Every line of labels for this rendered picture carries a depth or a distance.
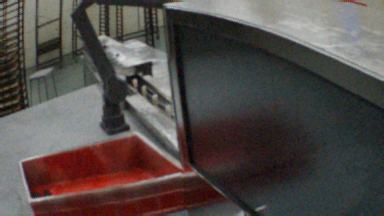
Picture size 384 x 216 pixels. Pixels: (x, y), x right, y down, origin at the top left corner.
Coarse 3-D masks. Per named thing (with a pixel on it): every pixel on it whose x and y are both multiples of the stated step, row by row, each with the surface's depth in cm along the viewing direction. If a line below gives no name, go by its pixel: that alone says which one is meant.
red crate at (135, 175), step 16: (112, 176) 139; (128, 176) 139; (144, 176) 139; (32, 192) 125; (64, 192) 127; (176, 192) 116; (80, 208) 105; (96, 208) 108; (112, 208) 110; (128, 208) 112; (144, 208) 114; (160, 208) 115; (176, 208) 117
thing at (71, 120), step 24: (72, 96) 230; (96, 96) 222; (0, 120) 210; (24, 120) 203; (48, 120) 198; (72, 120) 194; (96, 120) 190; (0, 144) 172; (24, 144) 170; (48, 144) 168; (72, 144) 167; (0, 168) 145; (0, 192) 124
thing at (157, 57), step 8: (136, 48) 312; (144, 48) 307; (152, 48) 303; (144, 56) 284; (152, 56) 281; (160, 56) 278; (88, 64) 298; (88, 72) 306; (96, 72) 269; (88, 80) 310; (96, 80) 271
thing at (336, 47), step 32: (192, 0) 89; (224, 0) 85; (256, 0) 85; (288, 0) 89; (320, 0) 98; (224, 32) 65; (256, 32) 56; (288, 32) 50; (320, 32) 51; (352, 32) 53; (320, 64) 43; (352, 64) 37; (192, 192) 93; (224, 192) 77
